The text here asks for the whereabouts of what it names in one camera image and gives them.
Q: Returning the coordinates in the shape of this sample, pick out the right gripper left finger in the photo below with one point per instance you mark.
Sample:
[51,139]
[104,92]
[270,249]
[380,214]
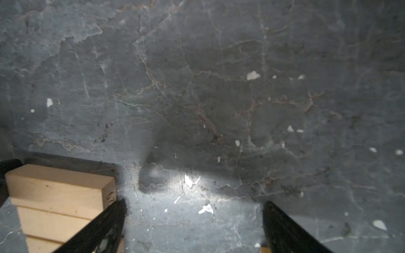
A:
[101,235]

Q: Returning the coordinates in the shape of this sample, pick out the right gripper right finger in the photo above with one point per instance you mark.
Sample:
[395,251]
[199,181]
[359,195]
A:
[284,235]

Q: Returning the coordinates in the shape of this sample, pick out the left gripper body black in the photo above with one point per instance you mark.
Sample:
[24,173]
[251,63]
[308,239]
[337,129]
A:
[6,166]

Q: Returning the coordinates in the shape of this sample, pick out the natural wood block long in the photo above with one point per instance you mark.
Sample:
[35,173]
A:
[60,191]

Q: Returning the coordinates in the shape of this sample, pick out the small grooved wood block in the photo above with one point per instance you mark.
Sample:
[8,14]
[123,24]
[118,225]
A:
[265,250]

